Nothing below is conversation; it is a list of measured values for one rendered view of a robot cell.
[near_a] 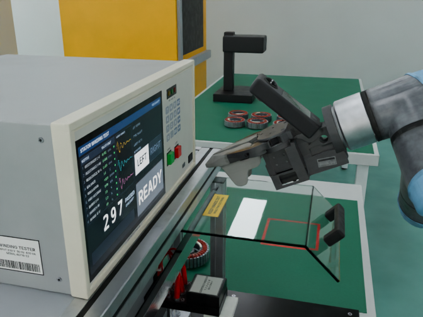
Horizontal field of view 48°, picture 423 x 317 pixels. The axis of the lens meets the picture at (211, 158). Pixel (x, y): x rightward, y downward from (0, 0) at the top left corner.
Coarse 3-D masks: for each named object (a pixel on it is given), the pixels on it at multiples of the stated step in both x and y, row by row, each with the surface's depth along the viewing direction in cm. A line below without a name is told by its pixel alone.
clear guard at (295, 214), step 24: (216, 192) 92; (240, 192) 92; (264, 192) 92; (288, 192) 92; (312, 192) 92; (192, 216) 82; (240, 216) 82; (264, 216) 82; (288, 216) 82; (312, 216) 83; (264, 240) 75; (288, 240) 75; (312, 240) 76; (336, 264) 77
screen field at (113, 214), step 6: (120, 204) 59; (114, 210) 58; (120, 210) 59; (102, 216) 55; (108, 216) 56; (114, 216) 58; (120, 216) 60; (102, 222) 55; (108, 222) 56; (114, 222) 58; (108, 228) 56
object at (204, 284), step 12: (204, 276) 90; (192, 288) 87; (204, 288) 87; (216, 288) 87; (144, 300) 88; (168, 300) 87; (180, 300) 87; (192, 300) 86; (204, 300) 85; (216, 300) 84; (228, 300) 90; (168, 312) 89; (192, 312) 86; (204, 312) 86; (216, 312) 85; (228, 312) 86
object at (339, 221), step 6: (336, 204) 88; (330, 210) 88; (336, 210) 85; (342, 210) 86; (330, 216) 88; (336, 216) 83; (342, 216) 84; (336, 222) 81; (342, 222) 82; (336, 228) 79; (342, 228) 80; (330, 234) 79; (336, 234) 78; (342, 234) 78; (324, 240) 79; (330, 240) 79; (336, 240) 79; (330, 246) 80
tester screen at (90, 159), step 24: (144, 120) 65; (96, 144) 52; (120, 144) 58; (144, 144) 65; (96, 168) 52; (120, 168) 58; (144, 168) 66; (96, 192) 53; (120, 192) 59; (96, 216) 53; (96, 240) 54; (120, 240) 60; (96, 264) 54
